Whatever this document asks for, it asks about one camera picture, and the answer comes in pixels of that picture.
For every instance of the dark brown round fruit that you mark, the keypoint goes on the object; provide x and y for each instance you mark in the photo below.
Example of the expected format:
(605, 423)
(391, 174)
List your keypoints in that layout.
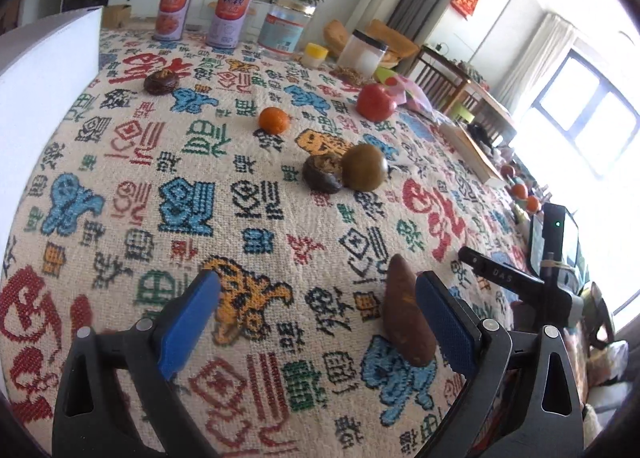
(324, 173)
(161, 81)

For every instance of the pink snack bag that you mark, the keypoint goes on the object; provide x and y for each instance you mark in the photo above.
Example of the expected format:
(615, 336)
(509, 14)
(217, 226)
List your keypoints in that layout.
(407, 92)

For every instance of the cardboard box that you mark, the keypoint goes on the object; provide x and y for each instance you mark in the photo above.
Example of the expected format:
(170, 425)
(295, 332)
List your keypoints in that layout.
(117, 15)

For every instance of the small dark red apple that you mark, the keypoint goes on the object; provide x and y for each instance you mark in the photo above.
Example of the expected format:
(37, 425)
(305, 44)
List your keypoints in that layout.
(507, 171)

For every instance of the red-label white can right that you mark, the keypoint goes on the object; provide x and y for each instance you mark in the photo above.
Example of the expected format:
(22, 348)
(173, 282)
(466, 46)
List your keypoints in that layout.
(230, 17)

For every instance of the small orange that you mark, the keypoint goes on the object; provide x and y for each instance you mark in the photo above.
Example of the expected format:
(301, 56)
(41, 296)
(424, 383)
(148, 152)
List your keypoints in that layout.
(532, 203)
(520, 190)

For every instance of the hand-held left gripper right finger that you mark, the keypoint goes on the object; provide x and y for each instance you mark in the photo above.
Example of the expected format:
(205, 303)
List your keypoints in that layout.
(445, 323)

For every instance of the white box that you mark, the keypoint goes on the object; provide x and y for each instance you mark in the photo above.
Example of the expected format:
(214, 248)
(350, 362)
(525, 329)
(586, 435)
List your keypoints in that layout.
(45, 102)

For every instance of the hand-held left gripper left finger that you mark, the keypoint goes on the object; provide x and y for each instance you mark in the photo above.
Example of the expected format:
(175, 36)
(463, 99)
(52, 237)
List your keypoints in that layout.
(187, 328)

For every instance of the wooden chair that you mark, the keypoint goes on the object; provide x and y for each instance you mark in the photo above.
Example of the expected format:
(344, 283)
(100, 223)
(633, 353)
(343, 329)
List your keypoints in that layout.
(440, 75)

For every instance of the orange cushioned chair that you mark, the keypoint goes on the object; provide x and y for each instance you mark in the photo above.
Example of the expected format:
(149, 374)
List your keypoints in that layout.
(395, 42)

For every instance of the green-brown round fruit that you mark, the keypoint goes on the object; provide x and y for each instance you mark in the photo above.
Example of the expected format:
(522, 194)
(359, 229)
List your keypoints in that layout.
(365, 166)

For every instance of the sweet potato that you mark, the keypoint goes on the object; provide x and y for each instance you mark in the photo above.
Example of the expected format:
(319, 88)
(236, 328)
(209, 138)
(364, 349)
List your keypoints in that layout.
(407, 318)

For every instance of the clear jar with black lid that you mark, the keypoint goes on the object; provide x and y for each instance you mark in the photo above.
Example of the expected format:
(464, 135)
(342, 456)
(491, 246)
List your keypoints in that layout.
(362, 55)

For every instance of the red-label white can left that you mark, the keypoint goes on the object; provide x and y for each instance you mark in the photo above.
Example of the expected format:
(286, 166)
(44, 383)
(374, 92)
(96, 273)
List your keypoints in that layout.
(172, 12)

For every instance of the window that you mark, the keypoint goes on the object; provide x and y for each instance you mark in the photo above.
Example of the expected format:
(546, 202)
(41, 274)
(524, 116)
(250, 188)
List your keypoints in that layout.
(585, 102)

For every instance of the white curtain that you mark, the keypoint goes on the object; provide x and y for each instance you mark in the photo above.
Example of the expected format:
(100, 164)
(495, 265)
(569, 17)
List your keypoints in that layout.
(535, 57)

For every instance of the printed woven tablecloth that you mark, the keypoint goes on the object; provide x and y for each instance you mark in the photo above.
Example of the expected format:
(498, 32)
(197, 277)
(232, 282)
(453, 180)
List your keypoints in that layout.
(200, 147)

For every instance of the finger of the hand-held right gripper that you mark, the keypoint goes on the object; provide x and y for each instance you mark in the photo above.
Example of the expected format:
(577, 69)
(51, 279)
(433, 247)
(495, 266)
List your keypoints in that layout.
(500, 272)

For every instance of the small yellow jar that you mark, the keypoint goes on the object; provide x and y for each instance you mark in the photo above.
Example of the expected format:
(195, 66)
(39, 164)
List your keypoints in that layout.
(315, 55)

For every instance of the orange tangerine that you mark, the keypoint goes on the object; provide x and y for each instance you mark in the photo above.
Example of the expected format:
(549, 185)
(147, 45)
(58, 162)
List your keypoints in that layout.
(274, 119)

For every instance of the glass jar with blue label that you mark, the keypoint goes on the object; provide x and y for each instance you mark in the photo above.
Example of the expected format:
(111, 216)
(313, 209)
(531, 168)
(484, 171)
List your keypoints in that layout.
(286, 25)

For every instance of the red-label white can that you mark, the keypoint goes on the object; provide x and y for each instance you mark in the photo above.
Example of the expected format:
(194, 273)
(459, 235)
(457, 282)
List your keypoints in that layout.
(230, 17)
(172, 12)

